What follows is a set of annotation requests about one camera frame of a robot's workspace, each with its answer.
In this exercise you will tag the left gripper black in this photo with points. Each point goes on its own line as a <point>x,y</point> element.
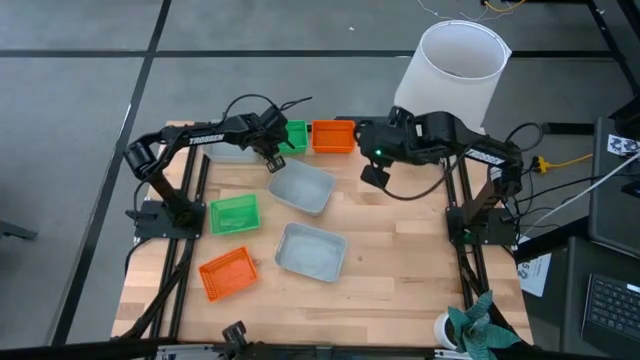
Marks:
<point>267,132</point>

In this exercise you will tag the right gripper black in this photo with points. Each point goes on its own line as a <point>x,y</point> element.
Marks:
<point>380,142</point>

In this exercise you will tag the gray plastic bin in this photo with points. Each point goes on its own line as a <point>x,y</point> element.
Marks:
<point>302,187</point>
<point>311,252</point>
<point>227,152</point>

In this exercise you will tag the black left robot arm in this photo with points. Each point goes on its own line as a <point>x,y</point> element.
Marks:
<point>200,136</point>

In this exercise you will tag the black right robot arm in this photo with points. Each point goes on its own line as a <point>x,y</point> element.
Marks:
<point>445,127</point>

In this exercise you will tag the white shade silver table lamp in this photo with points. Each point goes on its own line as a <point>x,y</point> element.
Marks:
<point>435,85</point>

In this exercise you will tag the black stand foot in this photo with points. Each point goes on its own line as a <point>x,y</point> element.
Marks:
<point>567,128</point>

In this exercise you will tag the white printed paper sheet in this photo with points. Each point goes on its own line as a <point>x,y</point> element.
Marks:
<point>535,275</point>

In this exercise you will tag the teal plant in white pot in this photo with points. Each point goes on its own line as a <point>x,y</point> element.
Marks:
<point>475,325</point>

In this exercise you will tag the black desk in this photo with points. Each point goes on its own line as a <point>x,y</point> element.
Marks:
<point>570,280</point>

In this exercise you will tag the black monitor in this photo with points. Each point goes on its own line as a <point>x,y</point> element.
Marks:
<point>615,200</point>

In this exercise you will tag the white black patterned tag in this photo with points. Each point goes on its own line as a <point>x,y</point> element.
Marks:
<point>622,145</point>

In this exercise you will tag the black stand leg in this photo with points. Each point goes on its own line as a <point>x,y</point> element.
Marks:
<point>607,40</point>

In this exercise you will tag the dark chair base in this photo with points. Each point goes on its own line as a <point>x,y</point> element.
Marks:
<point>15,231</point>

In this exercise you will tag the black keyboard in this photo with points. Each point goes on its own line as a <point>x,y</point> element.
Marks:
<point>612,310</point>

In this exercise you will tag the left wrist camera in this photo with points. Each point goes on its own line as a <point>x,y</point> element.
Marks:
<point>275,164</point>

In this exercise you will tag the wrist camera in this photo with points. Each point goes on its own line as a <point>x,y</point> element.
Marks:
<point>375,176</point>
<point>275,164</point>

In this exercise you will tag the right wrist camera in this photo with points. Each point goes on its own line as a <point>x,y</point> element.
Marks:
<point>375,176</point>

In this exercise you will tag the black aluminium frame rail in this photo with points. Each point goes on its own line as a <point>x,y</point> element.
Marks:
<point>203,172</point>
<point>465,277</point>
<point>481,272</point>
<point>185,175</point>

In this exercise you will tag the black frame beam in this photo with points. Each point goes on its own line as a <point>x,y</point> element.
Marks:
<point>75,350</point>

